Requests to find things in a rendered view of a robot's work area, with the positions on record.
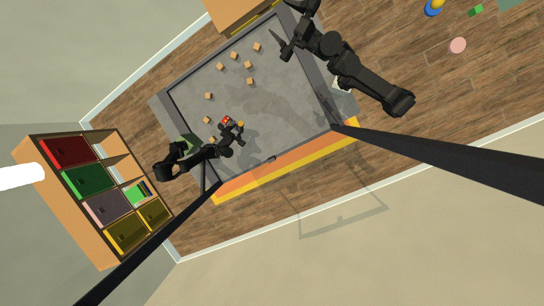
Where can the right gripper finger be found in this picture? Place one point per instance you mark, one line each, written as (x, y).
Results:
(297, 5)
(281, 42)

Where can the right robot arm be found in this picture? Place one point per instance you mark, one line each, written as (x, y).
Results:
(350, 72)

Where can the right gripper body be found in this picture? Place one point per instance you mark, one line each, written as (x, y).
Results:
(310, 10)

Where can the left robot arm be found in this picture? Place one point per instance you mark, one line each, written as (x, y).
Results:
(163, 169)

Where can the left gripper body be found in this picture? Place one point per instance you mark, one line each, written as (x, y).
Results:
(238, 139)

